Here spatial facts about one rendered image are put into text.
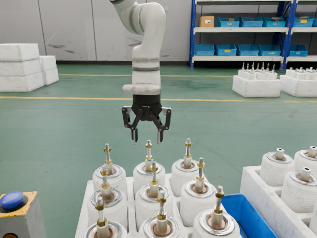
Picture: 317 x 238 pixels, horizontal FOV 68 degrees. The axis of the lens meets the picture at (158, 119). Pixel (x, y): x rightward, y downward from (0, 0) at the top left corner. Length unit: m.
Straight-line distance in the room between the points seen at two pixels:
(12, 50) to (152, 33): 2.72
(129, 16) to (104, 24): 5.21
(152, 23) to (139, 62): 0.09
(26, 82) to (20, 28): 3.52
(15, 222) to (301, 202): 0.68
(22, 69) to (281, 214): 2.94
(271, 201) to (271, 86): 2.13
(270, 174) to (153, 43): 0.55
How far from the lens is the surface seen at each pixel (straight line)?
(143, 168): 0.72
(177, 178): 0.72
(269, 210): 0.82
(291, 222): 0.74
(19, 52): 3.16
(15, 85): 3.28
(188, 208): 0.63
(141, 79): 0.59
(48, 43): 6.31
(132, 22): 0.60
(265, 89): 2.81
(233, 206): 0.90
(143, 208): 0.60
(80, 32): 5.99
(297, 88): 2.98
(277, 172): 0.84
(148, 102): 0.60
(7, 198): 0.56
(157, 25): 0.58
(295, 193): 0.76
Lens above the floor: 0.62
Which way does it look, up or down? 19 degrees down
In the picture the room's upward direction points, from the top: straight up
